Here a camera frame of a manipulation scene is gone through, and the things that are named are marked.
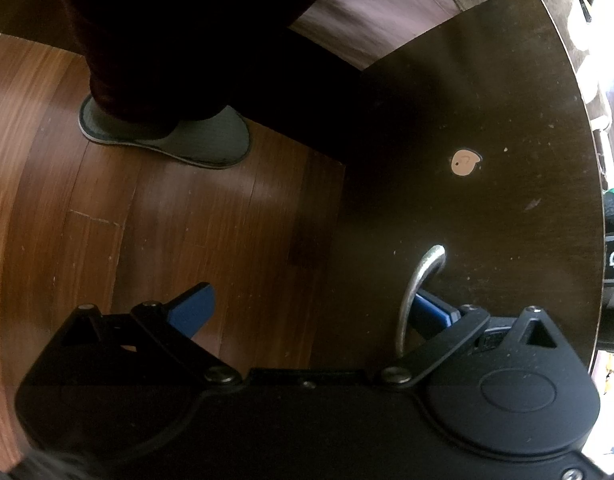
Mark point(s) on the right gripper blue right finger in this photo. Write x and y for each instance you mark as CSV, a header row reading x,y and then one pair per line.
x,y
434,331

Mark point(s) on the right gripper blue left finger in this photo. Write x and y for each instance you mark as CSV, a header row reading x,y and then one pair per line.
x,y
151,346

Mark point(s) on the nightstand drawer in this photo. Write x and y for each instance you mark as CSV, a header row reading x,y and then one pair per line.
x,y
526,228

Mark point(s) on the round tan sticker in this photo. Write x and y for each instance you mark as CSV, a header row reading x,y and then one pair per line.
x,y
464,161

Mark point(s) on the grey slipper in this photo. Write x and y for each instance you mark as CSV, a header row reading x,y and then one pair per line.
x,y
218,142

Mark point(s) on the person's dark trouser leg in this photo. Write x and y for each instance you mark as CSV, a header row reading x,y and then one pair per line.
x,y
158,64

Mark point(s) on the brown bed sheet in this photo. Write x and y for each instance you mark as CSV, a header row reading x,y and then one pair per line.
x,y
363,31

